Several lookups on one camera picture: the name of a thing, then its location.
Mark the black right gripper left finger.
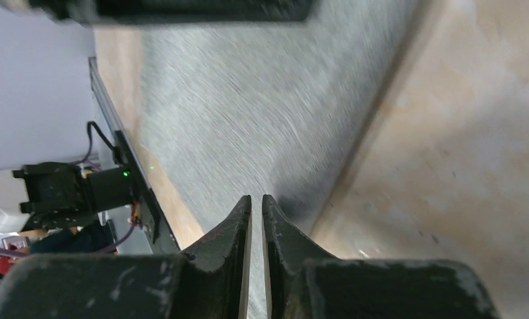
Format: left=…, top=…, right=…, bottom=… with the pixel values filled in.
left=0, top=195, right=252, bottom=318

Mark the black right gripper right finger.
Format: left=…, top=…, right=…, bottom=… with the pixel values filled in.
left=262, top=195, right=498, bottom=318

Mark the grey cloth napkin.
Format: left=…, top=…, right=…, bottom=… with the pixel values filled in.
left=141, top=1, right=422, bottom=318

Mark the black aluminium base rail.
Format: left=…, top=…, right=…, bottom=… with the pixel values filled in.
left=88, top=57, right=180, bottom=255

